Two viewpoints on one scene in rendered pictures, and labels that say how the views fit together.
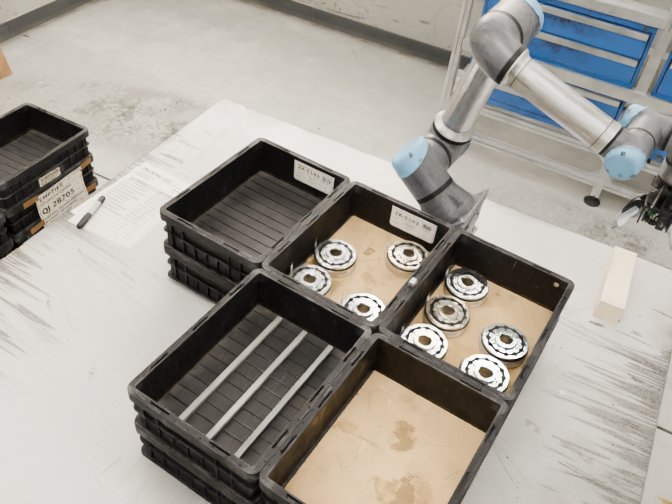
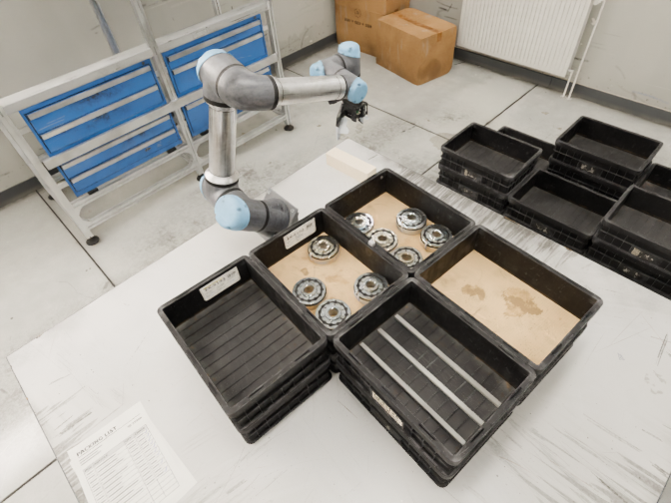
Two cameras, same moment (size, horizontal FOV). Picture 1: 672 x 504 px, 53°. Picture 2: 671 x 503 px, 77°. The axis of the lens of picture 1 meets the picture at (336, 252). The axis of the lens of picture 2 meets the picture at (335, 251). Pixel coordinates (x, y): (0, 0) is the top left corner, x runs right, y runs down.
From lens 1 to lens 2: 101 cm
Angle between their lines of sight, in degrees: 44
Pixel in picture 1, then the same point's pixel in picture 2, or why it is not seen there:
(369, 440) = (476, 310)
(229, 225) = (239, 366)
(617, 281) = (353, 162)
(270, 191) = (207, 325)
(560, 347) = not seen: hidden behind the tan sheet
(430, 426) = (466, 275)
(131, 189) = (105, 472)
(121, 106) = not seen: outside the picture
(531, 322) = (391, 204)
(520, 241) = (296, 197)
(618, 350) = not seen: hidden behind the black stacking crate
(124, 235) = (176, 485)
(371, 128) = (42, 277)
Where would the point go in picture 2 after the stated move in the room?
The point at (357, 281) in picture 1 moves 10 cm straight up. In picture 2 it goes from (334, 285) to (331, 264)
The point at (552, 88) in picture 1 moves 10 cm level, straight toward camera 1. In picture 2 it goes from (303, 83) to (329, 92)
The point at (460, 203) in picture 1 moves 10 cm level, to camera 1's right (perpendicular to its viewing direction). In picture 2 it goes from (280, 205) to (292, 188)
